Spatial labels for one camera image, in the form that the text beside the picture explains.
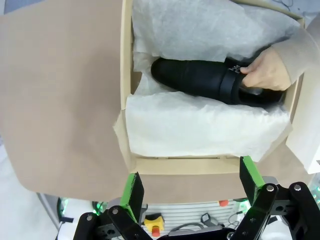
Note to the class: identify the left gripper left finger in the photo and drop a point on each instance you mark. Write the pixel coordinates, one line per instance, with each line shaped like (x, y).
(132, 197)

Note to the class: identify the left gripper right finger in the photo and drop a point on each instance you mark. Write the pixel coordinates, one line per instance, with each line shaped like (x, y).
(252, 182)

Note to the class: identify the black leather buckle shoe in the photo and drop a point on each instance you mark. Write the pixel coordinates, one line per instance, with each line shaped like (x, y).
(195, 75)

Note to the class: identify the yellow emergency stop box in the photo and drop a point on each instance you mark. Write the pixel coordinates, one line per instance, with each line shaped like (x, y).
(152, 221)

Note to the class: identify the brown cardboard shoe box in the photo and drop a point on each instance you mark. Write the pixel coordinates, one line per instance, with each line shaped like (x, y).
(126, 62)

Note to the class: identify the person's left hand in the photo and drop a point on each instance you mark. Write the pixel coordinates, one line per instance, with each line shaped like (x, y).
(270, 70)

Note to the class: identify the small red button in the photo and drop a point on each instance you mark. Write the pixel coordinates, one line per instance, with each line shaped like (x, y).
(223, 203)

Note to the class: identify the grey ribbed controller panel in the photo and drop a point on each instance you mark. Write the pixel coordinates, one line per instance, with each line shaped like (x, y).
(185, 212)

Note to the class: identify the black plug connector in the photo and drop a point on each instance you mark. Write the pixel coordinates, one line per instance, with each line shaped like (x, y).
(207, 218)

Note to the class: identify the white tissue wrapping paper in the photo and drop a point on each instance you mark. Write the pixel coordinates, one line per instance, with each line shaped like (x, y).
(200, 125)

